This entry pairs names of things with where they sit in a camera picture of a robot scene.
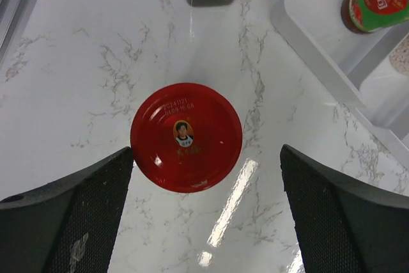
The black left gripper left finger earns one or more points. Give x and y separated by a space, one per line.
70 224

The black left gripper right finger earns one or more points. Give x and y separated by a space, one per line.
343 224

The red lid sauce jar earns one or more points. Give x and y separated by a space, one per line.
186 137

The blue label spice jar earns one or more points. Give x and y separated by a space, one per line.
399 57

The green label sauce bottle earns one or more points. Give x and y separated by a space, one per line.
368 16

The white compartment organizer tray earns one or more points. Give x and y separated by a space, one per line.
354 68

